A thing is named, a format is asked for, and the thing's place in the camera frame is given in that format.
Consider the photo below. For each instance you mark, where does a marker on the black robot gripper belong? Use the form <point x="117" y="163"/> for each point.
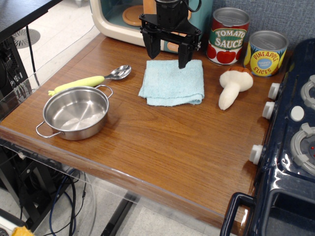
<point x="171" y="23"/>

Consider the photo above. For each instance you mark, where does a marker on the spoon with yellow-green handle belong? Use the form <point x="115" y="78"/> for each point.
<point x="117" y="74"/>

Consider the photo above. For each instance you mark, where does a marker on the pineapple slices can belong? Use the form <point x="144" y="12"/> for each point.
<point x="265" y="52"/>

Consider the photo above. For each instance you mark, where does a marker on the black desk at left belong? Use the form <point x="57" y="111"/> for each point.
<point x="16" y="14"/>

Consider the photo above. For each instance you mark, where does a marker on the white stove knob lower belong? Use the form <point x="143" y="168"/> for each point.
<point x="255" y="154"/>

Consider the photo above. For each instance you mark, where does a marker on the white stove knob middle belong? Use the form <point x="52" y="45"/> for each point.
<point x="268" y="110"/>

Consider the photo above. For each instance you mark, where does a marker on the teal toy microwave oven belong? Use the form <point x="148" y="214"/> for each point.
<point x="119" y="19"/>

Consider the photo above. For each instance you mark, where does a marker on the white stove knob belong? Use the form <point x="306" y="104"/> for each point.
<point x="273" y="91"/>
<point x="268" y="110"/>
<point x="255" y="154"/>

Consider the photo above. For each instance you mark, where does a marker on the tomato sauce can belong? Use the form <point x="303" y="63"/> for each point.
<point x="228" y="31"/>

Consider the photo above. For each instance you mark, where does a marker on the black table leg frame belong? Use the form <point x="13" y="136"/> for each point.
<point x="35" y="187"/>

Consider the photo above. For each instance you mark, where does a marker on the small stainless steel pot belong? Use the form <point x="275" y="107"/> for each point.
<point x="75" y="113"/>

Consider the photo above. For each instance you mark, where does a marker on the plush white mushroom toy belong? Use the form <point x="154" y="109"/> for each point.
<point x="233" y="81"/>

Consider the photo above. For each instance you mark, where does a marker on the light blue folded cloth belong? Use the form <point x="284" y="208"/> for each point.
<point x="165" y="84"/>

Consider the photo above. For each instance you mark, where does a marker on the white stove knob upper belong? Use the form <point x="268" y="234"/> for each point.
<point x="273" y="91"/>

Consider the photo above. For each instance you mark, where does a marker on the dark blue toy stove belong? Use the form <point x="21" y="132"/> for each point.
<point x="283" y="203"/>

